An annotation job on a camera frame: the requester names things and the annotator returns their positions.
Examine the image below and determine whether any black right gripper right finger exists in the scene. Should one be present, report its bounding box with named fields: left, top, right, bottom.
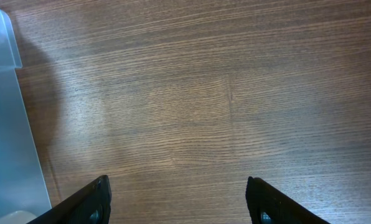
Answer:
left=245, top=177, right=329, bottom=224

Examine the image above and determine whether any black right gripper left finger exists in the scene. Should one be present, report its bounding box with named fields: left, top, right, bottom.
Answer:
left=28, top=175, right=111, bottom=224

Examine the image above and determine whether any clear plastic storage container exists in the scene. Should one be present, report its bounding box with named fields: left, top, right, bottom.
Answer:
left=0, top=9, right=51, bottom=218

